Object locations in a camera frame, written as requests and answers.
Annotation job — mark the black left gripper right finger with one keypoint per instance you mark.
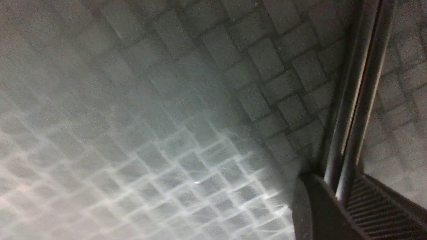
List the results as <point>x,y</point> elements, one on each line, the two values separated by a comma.
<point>383,214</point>

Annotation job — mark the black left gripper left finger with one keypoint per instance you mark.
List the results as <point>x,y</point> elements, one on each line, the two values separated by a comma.
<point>317,215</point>

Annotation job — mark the black chopstick gold band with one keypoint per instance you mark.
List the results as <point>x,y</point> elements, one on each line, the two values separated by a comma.
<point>357,46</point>
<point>365,96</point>

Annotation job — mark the black plastic tray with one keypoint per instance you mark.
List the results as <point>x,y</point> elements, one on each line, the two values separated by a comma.
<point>164,119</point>

